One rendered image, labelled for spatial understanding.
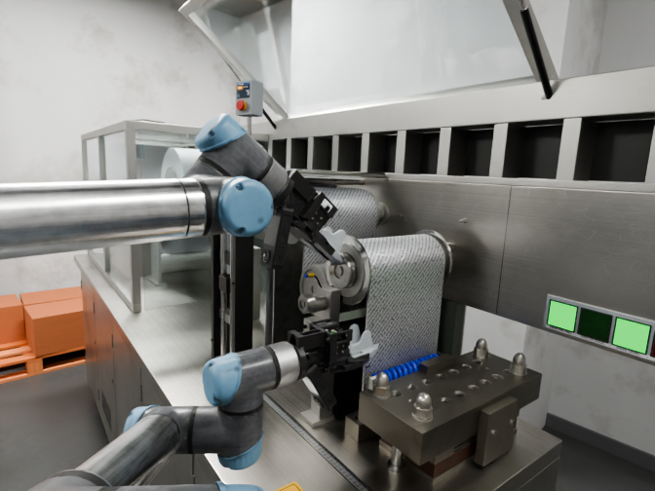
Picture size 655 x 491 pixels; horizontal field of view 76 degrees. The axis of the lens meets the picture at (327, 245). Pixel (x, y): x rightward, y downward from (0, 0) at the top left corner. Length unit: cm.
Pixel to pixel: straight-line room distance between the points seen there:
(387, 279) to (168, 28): 406
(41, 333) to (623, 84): 336
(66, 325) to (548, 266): 313
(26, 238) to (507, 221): 88
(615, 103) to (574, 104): 7
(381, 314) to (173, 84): 394
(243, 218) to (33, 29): 385
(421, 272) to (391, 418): 32
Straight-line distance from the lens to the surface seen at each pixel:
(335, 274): 89
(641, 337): 94
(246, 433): 76
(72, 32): 437
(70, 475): 50
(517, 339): 233
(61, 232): 50
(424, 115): 119
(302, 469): 89
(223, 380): 70
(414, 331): 99
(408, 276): 93
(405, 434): 81
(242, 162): 69
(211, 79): 479
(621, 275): 94
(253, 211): 54
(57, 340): 353
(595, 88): 98
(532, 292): 101
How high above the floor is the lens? 145
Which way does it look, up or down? 10 degrees down
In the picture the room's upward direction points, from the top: 3 degrees clockwise
